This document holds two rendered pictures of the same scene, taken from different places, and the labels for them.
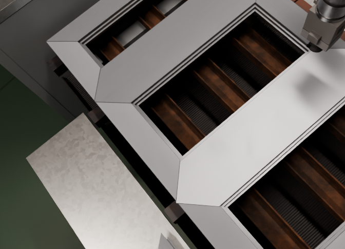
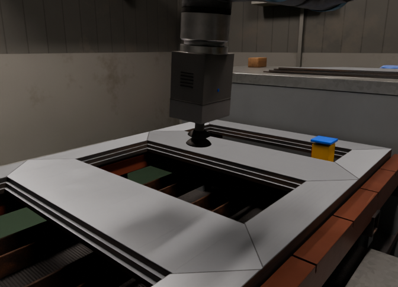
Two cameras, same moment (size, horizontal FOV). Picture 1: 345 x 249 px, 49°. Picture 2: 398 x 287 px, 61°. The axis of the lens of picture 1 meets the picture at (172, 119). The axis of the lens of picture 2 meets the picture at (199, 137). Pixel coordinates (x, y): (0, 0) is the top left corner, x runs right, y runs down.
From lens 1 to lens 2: 1.24 m
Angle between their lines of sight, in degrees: 64
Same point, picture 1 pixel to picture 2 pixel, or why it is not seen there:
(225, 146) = (83, 175)
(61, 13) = (231, 112)
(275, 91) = (158, 199)
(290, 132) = (85, 210)
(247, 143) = (80, 186)
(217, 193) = (22, 174)
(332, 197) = not seen: outside the picture
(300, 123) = (98, 217)
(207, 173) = (52, 169)
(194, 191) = (34, 165)
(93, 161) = not seen: hidden behind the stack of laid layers
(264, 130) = (96, 194)
